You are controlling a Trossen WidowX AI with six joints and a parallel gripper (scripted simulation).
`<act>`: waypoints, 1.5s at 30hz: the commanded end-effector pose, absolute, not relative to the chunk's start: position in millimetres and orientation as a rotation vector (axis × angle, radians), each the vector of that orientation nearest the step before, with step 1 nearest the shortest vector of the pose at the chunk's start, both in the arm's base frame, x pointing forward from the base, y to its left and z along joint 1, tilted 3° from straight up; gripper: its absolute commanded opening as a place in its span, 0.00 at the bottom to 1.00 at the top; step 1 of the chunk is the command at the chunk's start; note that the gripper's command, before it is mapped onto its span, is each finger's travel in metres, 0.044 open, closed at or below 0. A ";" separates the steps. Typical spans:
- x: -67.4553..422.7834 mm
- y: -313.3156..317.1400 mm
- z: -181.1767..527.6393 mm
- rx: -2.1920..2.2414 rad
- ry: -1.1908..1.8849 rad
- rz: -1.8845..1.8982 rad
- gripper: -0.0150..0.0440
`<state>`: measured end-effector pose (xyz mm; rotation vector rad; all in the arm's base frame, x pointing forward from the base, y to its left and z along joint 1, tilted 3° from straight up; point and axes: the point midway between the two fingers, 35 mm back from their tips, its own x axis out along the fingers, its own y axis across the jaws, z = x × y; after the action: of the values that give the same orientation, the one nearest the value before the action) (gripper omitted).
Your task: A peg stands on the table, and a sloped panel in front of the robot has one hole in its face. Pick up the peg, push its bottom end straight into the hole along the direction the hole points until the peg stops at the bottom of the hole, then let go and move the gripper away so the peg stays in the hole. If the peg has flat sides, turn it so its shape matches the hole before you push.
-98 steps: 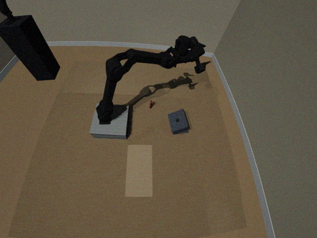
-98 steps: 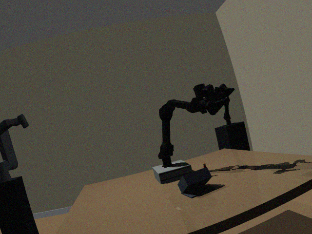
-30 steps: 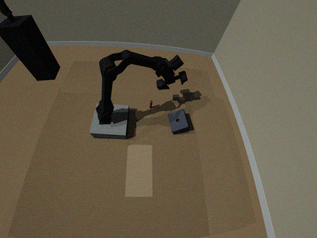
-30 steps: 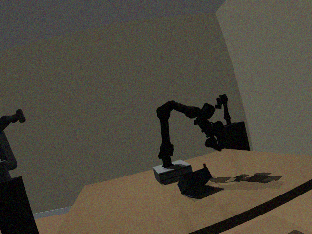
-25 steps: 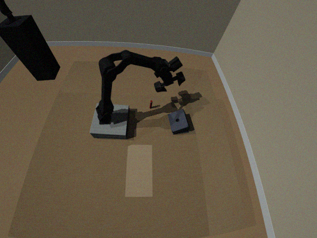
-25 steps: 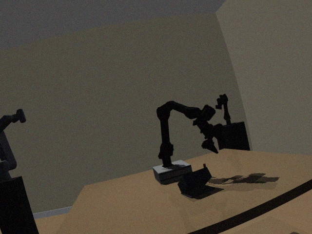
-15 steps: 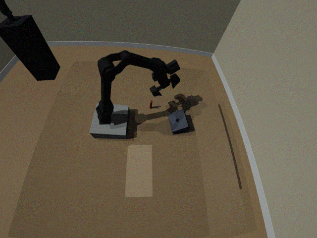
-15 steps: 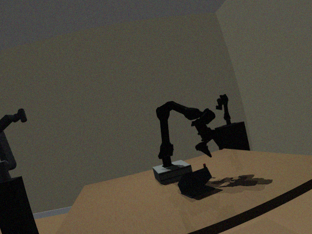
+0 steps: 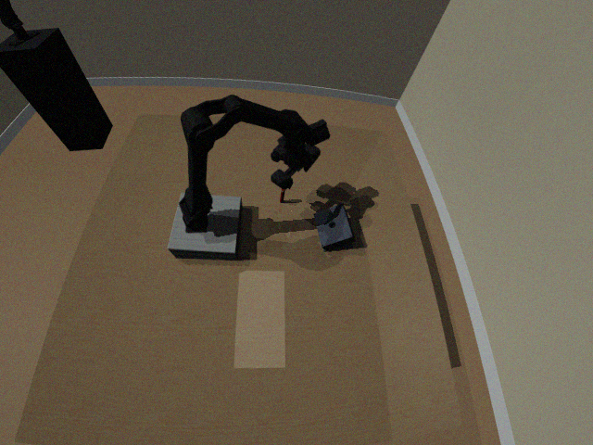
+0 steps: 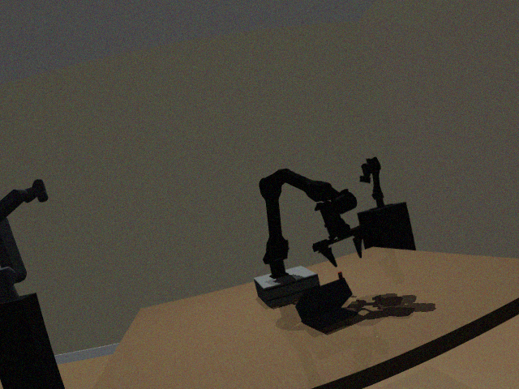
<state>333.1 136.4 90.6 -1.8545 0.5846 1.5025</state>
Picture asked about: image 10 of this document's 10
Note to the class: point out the dark blue sloped panel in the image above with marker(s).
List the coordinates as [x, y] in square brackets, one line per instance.
[322, 306]

